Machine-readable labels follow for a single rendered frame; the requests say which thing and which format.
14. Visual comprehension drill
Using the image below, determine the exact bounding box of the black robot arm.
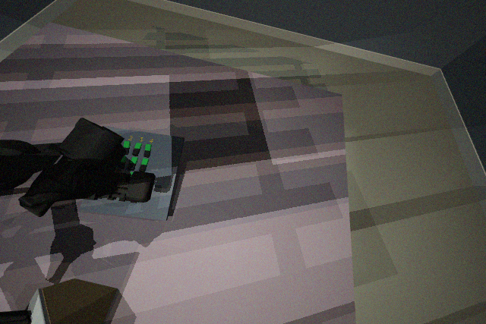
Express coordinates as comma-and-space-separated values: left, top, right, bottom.
0, 118, 126, 324

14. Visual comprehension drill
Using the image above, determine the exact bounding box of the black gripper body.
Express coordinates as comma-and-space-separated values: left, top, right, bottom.
82, 167, 156, 203

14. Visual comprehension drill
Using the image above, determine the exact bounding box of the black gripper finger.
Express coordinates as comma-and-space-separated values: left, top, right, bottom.
112, 169, 131, 198

